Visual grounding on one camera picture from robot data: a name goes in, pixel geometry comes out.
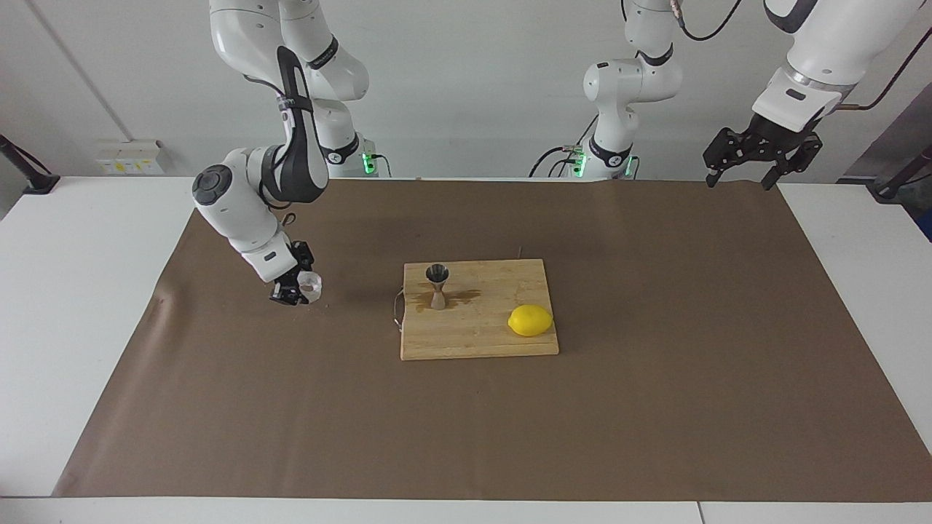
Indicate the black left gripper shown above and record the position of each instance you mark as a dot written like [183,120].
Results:
[772,138]

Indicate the yellow lemon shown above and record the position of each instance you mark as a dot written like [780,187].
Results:
[530,320]

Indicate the brown paper table mat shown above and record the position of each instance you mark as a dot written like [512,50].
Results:
[466,422]

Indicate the white wall socket box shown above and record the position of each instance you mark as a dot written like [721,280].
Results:
[131,160]

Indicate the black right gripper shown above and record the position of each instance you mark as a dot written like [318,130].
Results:
[295,273]

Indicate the wooden cutting board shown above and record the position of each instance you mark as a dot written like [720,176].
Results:
[473,335]

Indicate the steel double jigger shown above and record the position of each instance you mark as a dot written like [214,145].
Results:
[437,300]

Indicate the clear textured glass cup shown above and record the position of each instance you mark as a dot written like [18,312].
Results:
[314,287]

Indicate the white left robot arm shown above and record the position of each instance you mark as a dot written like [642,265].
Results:
[837,44]

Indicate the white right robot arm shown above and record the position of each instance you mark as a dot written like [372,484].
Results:
[233,211]

